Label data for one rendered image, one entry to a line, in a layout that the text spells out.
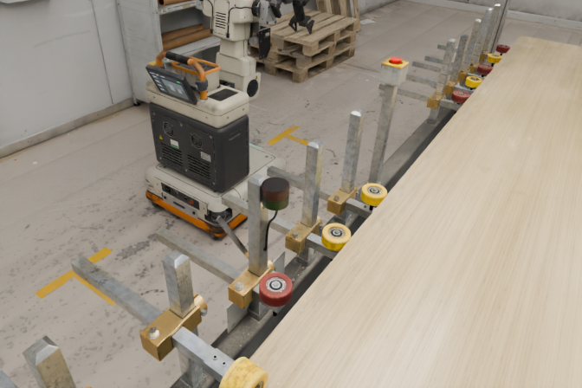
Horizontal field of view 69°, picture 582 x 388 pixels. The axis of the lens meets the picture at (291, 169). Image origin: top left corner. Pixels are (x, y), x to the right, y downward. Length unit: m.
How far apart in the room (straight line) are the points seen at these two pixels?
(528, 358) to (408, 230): 0.42
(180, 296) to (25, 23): 2.88
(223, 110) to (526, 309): 1.51
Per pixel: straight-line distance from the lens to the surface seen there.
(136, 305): 0.98
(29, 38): 3.55
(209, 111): 2.12
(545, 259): 1.34
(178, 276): 0.84
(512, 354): 1.07
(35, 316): 2.38
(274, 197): 0.90
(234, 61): 2.45
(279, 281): 1.06
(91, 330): 2.23
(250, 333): 1.22
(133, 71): 3.97
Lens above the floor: 1.69
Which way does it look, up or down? 33 degrees down
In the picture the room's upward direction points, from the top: 3 degrees clockwise
